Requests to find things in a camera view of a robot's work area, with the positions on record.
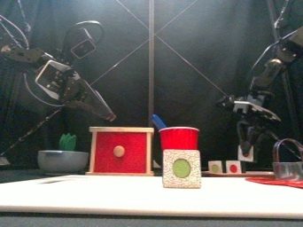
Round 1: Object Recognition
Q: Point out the red-centre toy sushi piece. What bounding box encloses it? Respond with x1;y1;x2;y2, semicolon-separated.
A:
224;160;243;175
236;145;256;163

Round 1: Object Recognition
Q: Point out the green-centre toy sushi piece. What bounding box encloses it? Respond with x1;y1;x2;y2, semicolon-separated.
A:
161;149;203;189
207;160;224;174

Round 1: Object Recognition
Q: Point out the pink plate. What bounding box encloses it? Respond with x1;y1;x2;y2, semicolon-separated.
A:
200;170;276;178

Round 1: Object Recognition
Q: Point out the green toy plant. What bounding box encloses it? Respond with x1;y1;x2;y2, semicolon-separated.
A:
57;132;78;152

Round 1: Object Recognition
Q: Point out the blue utensil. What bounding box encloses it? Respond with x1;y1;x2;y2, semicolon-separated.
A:
151;113;168;131

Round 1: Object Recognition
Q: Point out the red plastic cup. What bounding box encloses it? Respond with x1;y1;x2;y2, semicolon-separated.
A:
157;126;200;151

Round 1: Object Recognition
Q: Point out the grey bowl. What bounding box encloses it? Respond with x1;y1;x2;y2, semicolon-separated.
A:
36;150;89;175

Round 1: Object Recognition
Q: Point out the wooden box with red panel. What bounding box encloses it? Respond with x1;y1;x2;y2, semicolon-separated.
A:
85;126;155;176

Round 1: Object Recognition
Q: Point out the black stick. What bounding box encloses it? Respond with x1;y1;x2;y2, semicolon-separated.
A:
38;177;77;184

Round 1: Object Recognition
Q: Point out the white cutting board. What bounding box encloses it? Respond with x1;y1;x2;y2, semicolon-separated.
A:
0;174;303;220

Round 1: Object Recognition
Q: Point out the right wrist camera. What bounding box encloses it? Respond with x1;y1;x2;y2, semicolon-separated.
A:
215;95;235;109

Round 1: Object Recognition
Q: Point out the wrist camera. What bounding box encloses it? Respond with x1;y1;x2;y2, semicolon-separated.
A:
215;95;235;109
69;37;99;59

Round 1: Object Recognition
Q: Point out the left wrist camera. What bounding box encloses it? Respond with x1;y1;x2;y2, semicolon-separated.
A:
69;37;99;59

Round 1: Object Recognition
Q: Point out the thin diagonal cord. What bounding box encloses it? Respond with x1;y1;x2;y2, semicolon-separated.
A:
89;0;199;87
115;0;231;90

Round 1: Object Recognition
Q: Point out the grey vertical frame pole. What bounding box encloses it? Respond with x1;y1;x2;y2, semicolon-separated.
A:
148;0;155;128

